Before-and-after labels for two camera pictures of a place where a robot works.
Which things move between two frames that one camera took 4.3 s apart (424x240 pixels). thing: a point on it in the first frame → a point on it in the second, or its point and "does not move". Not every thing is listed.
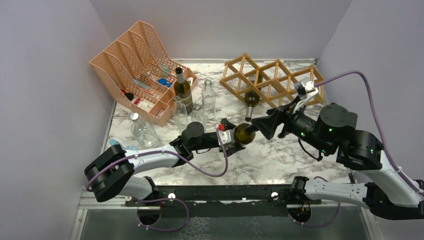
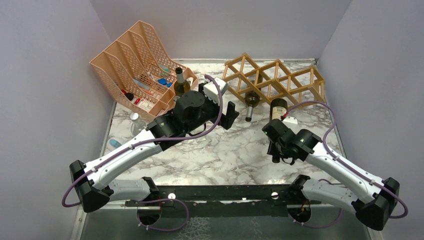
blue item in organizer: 163,81 does not move
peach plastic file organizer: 139,75 does not move
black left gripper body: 225,122 → 211,110
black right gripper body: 289,126 → 275,149
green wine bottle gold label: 182,90 does not move
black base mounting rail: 227,200 does not move
